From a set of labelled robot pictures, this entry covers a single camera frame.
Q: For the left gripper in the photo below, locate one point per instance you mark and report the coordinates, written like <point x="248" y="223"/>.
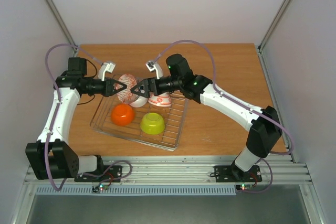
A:
<point x="109" y="88"/>

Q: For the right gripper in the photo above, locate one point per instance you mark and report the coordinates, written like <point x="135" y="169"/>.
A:
<point x="151" y="87"/>

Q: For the red geometric pattern bowl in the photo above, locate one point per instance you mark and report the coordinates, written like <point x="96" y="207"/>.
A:
<point x="126" y="96"/>

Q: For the plain white bowl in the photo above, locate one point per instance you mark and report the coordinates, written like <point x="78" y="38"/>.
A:
<point x="122" y="115"/>
<point x="139" y="102"/>

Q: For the red floral pattern bowl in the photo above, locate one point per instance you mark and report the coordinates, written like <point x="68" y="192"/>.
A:
<point x="162" y="100"/>

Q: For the green and white bowl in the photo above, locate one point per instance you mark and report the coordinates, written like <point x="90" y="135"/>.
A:
<point x="152" y="123"/>

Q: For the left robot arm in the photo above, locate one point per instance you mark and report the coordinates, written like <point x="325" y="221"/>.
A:
<point x="51" y="156"/>

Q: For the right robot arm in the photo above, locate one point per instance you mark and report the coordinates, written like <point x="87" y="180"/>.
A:
<point x="262" y="125"/>

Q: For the left controller board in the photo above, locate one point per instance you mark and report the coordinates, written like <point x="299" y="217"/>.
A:
<point x="99" y="189"/>

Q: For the controller board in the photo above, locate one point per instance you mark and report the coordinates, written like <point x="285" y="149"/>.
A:
<point x="244" y="187"/>
<point x="99" y="189"/>

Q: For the right controller board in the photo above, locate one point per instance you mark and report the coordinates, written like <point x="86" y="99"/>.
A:
<point x="244" y="187"/>

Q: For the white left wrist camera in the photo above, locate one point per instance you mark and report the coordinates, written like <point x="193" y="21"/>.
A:
<point x="106" y="67"/>

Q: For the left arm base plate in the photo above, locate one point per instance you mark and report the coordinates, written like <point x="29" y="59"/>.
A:
<point x="115" y="172"/>

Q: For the slotted grey cable duct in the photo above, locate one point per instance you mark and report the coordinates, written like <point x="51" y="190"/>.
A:
<point x="142" y="190"/>

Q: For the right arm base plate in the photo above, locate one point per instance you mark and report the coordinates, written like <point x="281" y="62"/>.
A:
<point x="228" y="174"/>

